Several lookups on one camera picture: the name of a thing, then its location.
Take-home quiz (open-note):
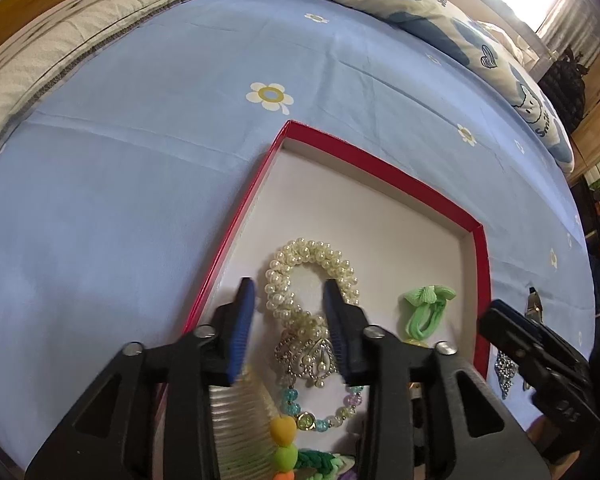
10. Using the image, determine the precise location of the light green hair tie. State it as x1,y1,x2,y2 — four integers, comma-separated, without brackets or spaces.
399,284,457,341

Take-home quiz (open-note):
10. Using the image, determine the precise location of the black backpack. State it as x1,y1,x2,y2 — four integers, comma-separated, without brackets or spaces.
537,47,588,133

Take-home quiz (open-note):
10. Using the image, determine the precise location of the silver crystal brooch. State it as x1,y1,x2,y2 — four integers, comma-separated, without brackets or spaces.
275,330,340,388

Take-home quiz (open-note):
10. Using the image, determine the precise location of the silver chain bracelet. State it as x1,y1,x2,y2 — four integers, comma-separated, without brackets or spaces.
495,350,520,400

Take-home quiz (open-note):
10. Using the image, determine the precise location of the square wrist watch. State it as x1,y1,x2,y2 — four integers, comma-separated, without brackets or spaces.
525,287,543,322

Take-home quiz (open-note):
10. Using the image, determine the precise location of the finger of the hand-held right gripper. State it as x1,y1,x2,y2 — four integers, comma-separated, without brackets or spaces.
477,311,593,411
490,299,588,381

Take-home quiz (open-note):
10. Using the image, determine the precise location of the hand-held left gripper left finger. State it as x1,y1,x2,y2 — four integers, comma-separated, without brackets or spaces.
25,276,257,480

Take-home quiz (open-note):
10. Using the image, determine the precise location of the green braided hair band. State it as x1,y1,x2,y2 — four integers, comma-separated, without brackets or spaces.
297,450,346,480

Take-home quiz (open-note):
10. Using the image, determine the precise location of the clear plastic comb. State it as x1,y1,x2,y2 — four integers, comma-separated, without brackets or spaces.
207,375,281,480

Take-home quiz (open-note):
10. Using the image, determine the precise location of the pearl bead scrunchie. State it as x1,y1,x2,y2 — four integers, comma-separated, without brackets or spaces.
265,238,358,341

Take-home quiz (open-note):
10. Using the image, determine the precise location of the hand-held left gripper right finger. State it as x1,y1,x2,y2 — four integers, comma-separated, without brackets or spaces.
321,279,551,480

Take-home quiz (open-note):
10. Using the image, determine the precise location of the colourful pompom hair clip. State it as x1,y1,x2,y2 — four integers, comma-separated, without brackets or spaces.
269,415,301,480

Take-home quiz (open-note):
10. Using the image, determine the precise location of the grey white quilted pillow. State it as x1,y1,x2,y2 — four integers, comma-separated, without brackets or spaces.
0,0,226,166

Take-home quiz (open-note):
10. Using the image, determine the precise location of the red shallow box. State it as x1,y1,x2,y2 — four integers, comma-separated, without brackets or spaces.
152,120,492,480

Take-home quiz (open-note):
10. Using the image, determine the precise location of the wooden wardrobe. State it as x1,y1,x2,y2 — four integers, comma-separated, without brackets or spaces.
565,35,600,186

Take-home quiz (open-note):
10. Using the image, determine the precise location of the pastel glass bead bracelet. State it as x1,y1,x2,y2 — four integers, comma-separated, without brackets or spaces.
279,382,365,433

